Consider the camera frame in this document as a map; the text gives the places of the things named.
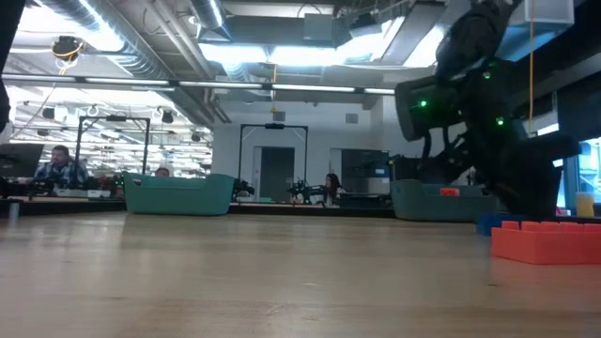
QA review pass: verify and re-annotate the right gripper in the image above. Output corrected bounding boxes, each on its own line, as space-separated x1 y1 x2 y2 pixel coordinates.
469 116 564 220

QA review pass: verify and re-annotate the blue rectangular block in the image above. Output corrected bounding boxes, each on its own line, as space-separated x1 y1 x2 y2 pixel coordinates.
476 213 527 238

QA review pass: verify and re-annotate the yellow cup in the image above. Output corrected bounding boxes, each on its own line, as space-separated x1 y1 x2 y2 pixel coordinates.
575 191 596 218

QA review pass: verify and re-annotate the dark slate plastic bin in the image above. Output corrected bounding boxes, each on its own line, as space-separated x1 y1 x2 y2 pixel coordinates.
391 178 500 223

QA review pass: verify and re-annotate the dark screen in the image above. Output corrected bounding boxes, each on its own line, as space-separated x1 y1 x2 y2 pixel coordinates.
340 148 391 193

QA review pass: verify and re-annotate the grey door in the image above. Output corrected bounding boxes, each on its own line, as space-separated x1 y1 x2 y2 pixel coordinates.
259 146 296 203

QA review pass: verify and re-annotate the grey ceiling vent box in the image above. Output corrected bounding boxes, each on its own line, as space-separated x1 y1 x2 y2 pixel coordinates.
302 12 339 41

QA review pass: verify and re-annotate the teal plastic bin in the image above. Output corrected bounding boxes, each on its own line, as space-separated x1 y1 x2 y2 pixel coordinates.
124 172 236 217

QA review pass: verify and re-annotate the black computer monitor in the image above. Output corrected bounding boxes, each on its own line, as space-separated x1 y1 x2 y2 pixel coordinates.
0 143 45 178

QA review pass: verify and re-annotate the black table frame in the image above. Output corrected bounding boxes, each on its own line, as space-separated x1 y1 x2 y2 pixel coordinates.
0 196 601 224

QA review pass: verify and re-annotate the black gantry frame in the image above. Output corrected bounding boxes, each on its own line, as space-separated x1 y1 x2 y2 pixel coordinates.
74 115 151 177
238 122 310 198

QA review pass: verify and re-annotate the silver ceiling duct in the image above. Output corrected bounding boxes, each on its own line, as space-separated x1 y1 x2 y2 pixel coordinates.
39 0 231 126

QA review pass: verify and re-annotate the long ceiling light rail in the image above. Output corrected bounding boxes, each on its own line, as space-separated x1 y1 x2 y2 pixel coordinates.
0 72 398 100

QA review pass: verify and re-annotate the ceiling cable reel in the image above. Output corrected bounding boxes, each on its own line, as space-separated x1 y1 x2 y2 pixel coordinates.
50 35 85 62

